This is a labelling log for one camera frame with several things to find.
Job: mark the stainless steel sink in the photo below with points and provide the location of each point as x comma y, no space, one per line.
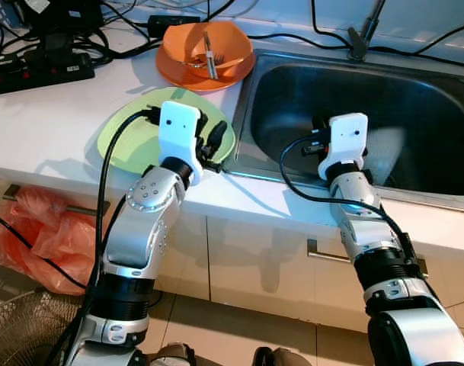
422,99

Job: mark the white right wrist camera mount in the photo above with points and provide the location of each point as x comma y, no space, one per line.
346,137

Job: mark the black power adapter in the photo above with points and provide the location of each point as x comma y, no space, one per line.
171,23

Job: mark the robot right leg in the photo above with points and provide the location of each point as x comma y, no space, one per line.
279,357

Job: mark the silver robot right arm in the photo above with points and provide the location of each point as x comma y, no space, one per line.
361,221

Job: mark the red plastic bag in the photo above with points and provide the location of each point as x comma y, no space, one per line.
41,244

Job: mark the black box device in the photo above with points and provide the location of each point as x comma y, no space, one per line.
64,14

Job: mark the orange bowl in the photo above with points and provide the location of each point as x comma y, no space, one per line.
178,46

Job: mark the orange plate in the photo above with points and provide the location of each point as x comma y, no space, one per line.
171,76

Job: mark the light green plate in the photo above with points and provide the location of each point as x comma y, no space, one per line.
132,137

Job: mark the grey metal utensil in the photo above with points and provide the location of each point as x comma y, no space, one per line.
210,57

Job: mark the white sink cabinet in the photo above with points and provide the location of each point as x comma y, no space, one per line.
247,259

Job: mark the dark metal faucet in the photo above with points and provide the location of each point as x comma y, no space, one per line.
361,47

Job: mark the black power strip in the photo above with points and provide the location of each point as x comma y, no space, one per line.
33,75

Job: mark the robot leg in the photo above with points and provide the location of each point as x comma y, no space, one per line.
174,356
279,357

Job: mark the robot left leg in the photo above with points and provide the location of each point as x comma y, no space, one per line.
174,356

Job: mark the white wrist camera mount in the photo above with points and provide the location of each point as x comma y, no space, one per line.
178,126
346,137

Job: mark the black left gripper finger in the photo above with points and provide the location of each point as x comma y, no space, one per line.
219,139
202,128

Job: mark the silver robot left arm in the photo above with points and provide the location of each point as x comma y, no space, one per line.
140,229

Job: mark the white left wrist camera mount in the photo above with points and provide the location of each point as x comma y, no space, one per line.
178,126

